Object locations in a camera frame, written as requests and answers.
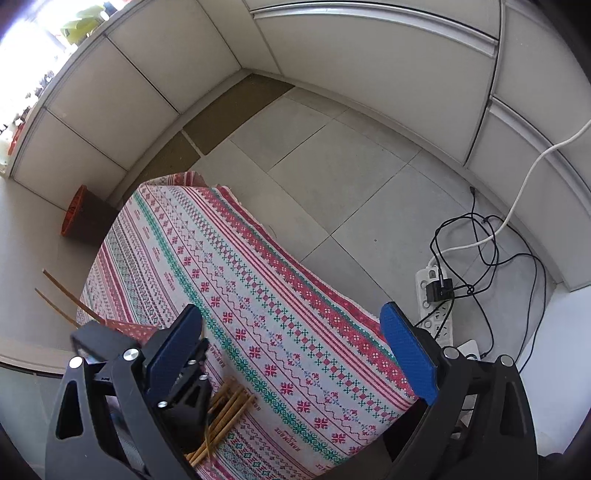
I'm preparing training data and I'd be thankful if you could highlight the pink chopstick holder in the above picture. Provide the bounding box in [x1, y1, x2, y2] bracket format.
[105, 320, 160, 344]

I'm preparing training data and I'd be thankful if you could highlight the white power cable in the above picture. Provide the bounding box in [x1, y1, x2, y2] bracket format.
[429, 122, 591, 268]

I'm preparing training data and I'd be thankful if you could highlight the white power strip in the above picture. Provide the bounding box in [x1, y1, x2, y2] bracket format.
[416, 263, 455, 344]

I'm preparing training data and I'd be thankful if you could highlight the black charging cable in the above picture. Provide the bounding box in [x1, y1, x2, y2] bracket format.
[429, 186, 555, 361]

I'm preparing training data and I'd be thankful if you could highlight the white charger block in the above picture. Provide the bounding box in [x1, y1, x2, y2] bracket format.
[455, 339, 482, 361]

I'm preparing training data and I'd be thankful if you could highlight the bunch of bamboo chopsticks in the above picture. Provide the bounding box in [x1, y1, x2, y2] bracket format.
[185, 376, 258, 464]

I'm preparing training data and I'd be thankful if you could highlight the white base cabinet with doors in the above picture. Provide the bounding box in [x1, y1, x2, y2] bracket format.
[9, 0, 282, 213]

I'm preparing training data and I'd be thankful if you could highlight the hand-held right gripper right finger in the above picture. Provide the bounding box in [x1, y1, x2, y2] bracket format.
[380, 302, 540, 480]

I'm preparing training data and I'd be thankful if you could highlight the white base cabinet with drawers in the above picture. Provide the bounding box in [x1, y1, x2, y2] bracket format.
[242, 0, 591, 291]

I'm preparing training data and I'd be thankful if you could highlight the black plug adapter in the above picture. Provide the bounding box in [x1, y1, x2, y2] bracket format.
[425, 277, 455, 305]

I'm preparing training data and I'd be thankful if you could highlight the long wooden chopstick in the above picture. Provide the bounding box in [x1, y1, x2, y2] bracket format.
[34, 288, 81, 329]
[41, 268, 108, 324]

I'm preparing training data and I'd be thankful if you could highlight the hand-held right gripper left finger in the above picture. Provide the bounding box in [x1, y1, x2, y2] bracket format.
[44, 304, 206, 480]

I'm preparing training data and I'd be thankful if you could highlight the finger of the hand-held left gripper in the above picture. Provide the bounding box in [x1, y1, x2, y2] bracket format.
[151, 338, 214, 457]
[71, 322, 141, 365]

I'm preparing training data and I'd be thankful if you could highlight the red plastic basket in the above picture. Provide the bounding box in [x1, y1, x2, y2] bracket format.
[7, 117, 26, 155]

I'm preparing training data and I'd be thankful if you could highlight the black bin with red liner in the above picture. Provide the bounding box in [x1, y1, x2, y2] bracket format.
[61, 185, 122, 243]

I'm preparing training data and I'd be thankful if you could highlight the lime green jug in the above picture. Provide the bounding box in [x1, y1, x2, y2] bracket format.
[60, 4, 112, 44]

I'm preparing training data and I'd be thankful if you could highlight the patterned red green tablecloth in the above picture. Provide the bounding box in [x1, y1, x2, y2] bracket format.
[76, 171, 419, 480]

